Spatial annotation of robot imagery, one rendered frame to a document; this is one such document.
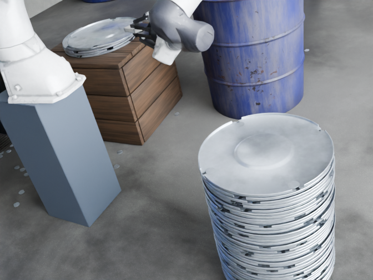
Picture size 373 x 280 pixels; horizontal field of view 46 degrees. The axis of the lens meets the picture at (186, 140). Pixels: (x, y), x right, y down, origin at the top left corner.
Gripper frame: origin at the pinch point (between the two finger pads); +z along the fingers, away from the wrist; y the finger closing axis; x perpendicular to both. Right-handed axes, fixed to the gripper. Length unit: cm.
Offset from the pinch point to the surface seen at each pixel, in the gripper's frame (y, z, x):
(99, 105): -25.9, 19.0, 14.2
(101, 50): -7.0, 17.5, 5.8
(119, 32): -4.7, 21.2, -4.8
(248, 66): -24.2, -18.9, -29.5
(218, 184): -17, -69, 28
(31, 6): -15, 239, -42
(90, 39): -4.1, 26.3, 4.9
